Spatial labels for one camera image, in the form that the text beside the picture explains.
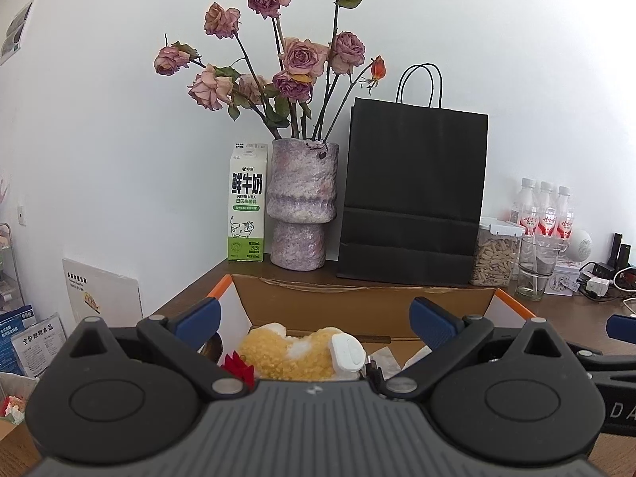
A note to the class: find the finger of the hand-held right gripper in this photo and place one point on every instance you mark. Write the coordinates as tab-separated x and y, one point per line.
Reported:
611	363
621	328

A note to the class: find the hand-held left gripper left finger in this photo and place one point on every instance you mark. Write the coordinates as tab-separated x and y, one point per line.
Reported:
198	325

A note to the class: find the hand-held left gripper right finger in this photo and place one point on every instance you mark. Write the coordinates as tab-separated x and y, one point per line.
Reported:
432	325

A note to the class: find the orange red cardboard box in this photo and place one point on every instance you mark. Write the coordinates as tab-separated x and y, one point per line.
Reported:
348	308

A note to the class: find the yellow white plush toy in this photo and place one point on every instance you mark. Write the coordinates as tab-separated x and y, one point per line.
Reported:
298	357

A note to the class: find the clear seed container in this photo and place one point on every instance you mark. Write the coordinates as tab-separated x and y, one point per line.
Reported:
494	258

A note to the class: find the white charger plug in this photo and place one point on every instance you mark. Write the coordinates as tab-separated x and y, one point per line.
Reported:
597	287

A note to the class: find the crumpled white tissue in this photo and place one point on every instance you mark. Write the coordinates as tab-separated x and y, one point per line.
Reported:
392	360

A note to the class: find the red fringed ornament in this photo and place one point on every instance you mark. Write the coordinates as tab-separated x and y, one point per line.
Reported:
238	370

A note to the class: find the black power adapter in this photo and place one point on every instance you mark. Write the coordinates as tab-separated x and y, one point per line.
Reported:
602	269

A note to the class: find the floral tin box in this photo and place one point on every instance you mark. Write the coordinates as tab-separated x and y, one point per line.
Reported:
561	278

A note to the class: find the black upright device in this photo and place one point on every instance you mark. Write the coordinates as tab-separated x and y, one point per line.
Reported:
621	248

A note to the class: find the white round speaker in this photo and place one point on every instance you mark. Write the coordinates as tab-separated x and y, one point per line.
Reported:
581	246

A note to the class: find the clear glass cup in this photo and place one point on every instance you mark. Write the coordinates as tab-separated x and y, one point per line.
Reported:
536	268

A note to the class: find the water bottle red label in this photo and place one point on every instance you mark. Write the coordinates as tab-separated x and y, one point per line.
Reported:
526	208
565	216
546	211

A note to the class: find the black paper bag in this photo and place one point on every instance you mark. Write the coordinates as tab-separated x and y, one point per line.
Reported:
412	194

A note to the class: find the white green milk carton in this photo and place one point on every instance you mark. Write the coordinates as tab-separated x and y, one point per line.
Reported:
248	198

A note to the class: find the purple stone vase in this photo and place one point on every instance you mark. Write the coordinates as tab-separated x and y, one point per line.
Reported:
303	198

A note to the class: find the blue white booklet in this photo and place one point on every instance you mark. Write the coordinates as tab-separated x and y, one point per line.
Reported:
35	343

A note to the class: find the bunch of dried roses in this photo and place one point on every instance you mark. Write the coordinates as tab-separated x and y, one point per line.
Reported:
298	59

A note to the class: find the white wall switch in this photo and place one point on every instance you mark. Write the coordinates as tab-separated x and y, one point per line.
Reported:
21	213

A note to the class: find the wall poster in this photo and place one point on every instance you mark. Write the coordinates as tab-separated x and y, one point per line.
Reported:
17	30

